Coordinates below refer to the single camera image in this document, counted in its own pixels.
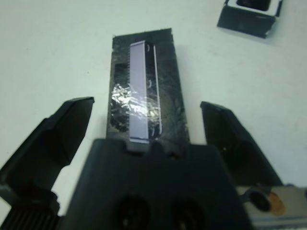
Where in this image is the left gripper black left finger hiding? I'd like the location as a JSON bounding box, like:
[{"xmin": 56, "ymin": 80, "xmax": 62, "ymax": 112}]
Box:
[{"xmin": 0, "ymin": 96, "xmax": 95, "ymax": 212}]

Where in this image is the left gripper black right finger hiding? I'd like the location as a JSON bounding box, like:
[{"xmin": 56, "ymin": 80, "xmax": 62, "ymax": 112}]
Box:
[{"xmin": 200, "ymin": 100, "xmax": 283, "ymax": 188}]

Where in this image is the black box base white insert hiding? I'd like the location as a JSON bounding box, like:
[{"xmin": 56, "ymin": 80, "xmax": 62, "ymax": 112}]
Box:
[{"xmin": 216, "ymin": 0, "xmax": 285, "ymax": 39}]

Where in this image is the black box lid with label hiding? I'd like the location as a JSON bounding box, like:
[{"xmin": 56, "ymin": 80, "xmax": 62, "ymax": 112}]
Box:
[{"xmin": 105, "ymin": 27, "xmax": 192, "ymax": 159}]

